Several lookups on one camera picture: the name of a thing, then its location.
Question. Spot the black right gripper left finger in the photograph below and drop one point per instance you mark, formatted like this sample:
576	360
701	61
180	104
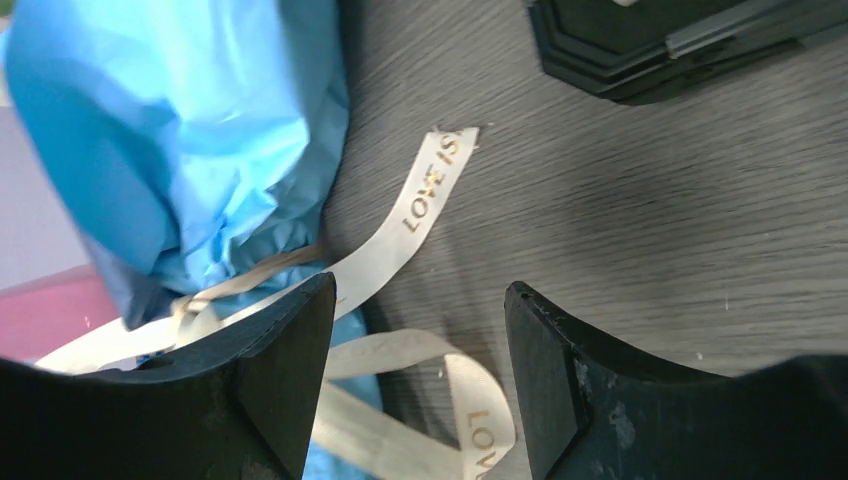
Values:
237	404

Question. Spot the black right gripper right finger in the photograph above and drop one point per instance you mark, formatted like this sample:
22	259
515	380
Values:
595	407

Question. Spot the cream satin ribbon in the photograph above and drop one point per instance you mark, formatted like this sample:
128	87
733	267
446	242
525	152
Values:
406	277

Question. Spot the blue paper bouquet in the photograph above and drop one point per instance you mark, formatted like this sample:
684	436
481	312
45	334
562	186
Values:
194	144

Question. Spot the black poker chip case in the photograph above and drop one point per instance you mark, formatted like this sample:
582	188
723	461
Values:
642	52

